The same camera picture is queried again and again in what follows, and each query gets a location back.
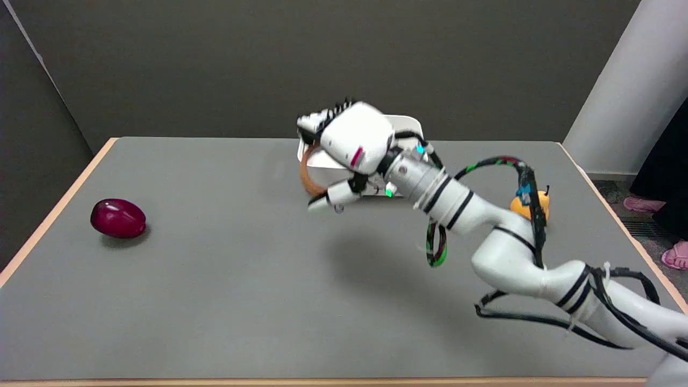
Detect yellow tape roll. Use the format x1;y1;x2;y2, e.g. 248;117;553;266
300;145;328;197

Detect person in black clothing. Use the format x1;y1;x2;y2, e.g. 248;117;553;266
629;98;688;240

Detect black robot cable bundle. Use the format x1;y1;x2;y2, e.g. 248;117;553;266
396;131;688;361

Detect dark red plum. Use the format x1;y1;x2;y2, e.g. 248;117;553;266
90;198;147;239

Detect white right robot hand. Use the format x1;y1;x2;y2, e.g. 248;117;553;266
296;98;401;213

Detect pink slipper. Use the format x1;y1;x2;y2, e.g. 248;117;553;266
661;240;688;270
623;196;667;213

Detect white round pillar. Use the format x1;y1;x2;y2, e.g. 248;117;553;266
562;0;688;175

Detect orange fruit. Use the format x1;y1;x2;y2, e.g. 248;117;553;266
510;186;550;222

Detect white plastic box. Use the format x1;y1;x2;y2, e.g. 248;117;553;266
297;114;429;198

